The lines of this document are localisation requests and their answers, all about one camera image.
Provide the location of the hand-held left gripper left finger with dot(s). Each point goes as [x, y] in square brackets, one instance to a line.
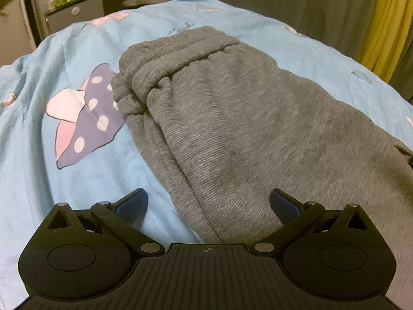
[134, 205]

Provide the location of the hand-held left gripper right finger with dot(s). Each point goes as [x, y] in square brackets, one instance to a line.
[282, 205]

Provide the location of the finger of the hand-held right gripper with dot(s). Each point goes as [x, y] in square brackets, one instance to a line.
[407, 156]

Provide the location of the grey pants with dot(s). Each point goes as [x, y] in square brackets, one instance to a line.
[242, 129]

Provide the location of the yellow curtain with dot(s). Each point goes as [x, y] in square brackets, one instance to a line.
[385, 22]

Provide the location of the blue printed blanket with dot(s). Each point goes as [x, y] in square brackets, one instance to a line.
[64, 80]

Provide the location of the dark grey cabinet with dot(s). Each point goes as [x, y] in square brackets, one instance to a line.
[69, 17]

